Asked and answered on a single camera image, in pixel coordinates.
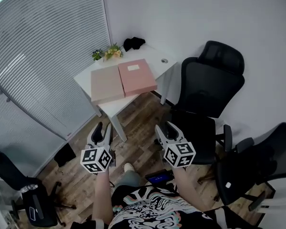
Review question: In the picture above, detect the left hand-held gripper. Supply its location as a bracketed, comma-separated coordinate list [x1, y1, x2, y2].
[80, 122, 117, 175]

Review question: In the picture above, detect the black cloth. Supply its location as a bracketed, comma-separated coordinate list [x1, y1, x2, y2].
[123, 36, 146, 52]

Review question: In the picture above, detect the pink file box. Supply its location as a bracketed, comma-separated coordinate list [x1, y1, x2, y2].
[118, 58, 157, 98]

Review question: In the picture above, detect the clear plastic bottle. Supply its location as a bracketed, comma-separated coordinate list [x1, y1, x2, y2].
[20, 184, 39, 193]

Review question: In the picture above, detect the person's blue jeans leg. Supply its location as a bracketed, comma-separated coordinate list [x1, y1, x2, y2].
[114, 169, 147, 193]

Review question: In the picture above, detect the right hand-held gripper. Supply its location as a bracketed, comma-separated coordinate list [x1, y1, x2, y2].
[154, 121, 196, 170]

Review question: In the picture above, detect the person's black printed shirt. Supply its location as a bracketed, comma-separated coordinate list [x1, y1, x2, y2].
[71, 185, 263, 229]

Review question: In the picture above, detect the black mesh office chair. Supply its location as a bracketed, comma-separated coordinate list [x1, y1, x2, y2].
[0, 150, 77, 228]
[214, 122, 286, 212]
[168, 41, 245, 166]

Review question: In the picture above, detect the person's left forearm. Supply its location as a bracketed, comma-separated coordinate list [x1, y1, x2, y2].
[94, 169, 115, 225]

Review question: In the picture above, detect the black device blue screen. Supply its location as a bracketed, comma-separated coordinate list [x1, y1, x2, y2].
[144, 169, 174, 185]

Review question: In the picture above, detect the person's right forearm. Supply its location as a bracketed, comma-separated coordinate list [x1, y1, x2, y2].
[173, 167, 208, 212]

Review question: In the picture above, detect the purple flower potted plant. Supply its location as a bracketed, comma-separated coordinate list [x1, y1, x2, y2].
[92, 48, 104, 62]

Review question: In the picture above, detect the person's white shoe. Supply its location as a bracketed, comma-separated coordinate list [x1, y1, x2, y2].
[123, 162, 136, 174]

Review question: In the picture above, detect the beige file box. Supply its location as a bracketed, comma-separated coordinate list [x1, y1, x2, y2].
[90, 65, 126, 105]

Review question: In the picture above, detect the yellow artificial flower bouquet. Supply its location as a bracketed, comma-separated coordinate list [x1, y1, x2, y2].
[102, 43, 124, 62]

